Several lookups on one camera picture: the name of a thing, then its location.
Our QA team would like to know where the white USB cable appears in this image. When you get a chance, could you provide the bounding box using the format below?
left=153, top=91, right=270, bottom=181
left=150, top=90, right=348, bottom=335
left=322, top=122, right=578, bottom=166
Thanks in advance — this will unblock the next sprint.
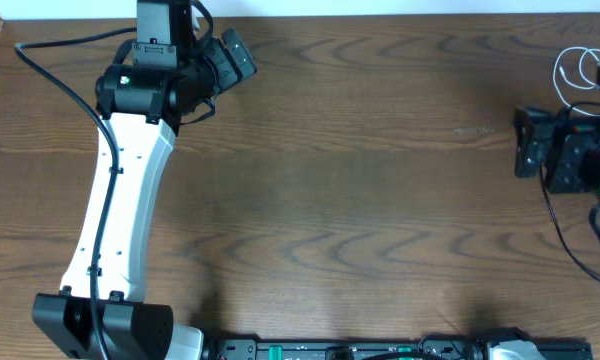
left=551, top=45, right=600, bottom=118

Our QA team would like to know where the black USB cable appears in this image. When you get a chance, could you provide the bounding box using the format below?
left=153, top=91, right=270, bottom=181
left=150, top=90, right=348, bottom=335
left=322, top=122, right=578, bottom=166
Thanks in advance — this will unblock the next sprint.
left=537, top=101, right=600, bottom=294

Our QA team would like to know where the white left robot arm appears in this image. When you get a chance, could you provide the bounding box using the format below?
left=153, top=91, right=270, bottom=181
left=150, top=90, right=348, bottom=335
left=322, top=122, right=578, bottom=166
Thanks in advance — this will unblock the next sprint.
left=32, top=0, right=257, bottom=359

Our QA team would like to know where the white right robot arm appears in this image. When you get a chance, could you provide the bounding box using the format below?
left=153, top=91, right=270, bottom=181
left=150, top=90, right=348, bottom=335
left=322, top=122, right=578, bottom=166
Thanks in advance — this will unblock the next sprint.
left=512, top=63, right=600, bottom=284

